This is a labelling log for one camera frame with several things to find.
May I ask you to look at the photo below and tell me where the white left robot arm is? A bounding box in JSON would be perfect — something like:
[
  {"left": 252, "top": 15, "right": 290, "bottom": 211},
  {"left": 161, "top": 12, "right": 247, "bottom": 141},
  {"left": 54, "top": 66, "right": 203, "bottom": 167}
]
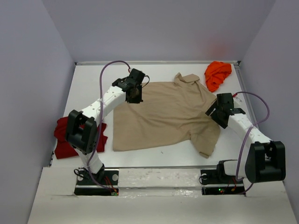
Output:
[{"left": 65, "top": 69, "right": 146, "bottom": 184}]

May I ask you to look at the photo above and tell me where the beige t shirt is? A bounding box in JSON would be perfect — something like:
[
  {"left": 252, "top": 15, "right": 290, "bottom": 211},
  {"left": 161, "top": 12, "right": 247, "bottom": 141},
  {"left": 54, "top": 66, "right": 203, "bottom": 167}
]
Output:
[{"left": 113, "top": 73, "right": 220, "bottom": 158}]

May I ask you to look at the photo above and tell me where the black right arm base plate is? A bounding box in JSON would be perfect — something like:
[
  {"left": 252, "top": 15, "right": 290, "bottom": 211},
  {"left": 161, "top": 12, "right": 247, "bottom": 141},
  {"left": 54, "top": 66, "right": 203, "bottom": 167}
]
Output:
[{"left": 199, "top": 169, "right": 245, "bottom": 196}]

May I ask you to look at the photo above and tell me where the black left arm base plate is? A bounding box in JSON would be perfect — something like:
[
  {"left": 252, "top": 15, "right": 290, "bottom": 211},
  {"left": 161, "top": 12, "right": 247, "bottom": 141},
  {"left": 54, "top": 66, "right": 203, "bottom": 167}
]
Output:
[{"left": 74, "top": 168, "right": 119, "bottom": 196}]

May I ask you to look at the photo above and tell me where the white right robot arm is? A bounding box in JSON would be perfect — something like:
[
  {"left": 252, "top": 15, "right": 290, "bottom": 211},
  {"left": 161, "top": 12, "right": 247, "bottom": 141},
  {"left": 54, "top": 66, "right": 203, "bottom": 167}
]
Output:
[{"left": 206, "top": 93, "right": 286, "bottom": 183}]

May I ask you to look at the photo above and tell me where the orange t shirt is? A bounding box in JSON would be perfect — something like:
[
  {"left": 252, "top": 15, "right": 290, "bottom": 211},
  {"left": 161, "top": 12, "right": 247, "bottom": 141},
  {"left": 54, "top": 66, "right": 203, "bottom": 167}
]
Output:
[{"left": 205, "top": 61, "right": 232, "bottom": 92}]

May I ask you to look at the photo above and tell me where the dark red t shirt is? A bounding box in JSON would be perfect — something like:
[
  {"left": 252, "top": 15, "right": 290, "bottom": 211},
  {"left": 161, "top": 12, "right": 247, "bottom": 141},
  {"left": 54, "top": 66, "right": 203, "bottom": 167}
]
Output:
[{"left": 54, "top": 117, "right": 108, "bottom": 159}]

